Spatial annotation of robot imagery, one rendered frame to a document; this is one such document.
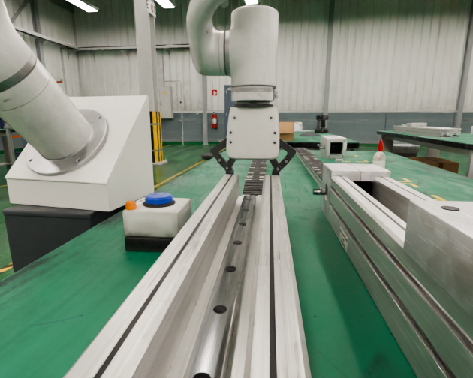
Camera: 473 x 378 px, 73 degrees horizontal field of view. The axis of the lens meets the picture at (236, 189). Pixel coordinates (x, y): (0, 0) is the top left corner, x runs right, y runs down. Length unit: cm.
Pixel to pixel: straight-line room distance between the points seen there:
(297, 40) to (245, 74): 1120
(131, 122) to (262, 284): 61
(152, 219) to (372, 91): 1157
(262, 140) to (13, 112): 44
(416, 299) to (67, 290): 34
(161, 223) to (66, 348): 20
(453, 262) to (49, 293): 37
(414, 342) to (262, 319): 15
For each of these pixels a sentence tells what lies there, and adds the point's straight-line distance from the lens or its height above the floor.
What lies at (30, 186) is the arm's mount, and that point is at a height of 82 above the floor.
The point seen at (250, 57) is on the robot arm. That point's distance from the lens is 59.
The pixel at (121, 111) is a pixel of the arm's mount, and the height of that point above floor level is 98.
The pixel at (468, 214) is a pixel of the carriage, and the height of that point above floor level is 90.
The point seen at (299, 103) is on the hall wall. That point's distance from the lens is 1152.
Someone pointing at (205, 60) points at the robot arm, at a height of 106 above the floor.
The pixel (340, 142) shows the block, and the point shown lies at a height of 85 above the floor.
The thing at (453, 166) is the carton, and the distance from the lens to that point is 442.
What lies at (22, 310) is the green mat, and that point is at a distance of 39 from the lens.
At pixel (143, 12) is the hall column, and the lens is 719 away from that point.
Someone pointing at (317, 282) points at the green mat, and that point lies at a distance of 39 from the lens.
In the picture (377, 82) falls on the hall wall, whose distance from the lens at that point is 1195.
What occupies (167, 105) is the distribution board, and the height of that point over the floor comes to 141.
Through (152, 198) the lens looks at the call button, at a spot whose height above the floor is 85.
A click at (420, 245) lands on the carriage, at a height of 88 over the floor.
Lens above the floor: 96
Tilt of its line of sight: 13 degrees down
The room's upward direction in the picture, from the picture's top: straight up
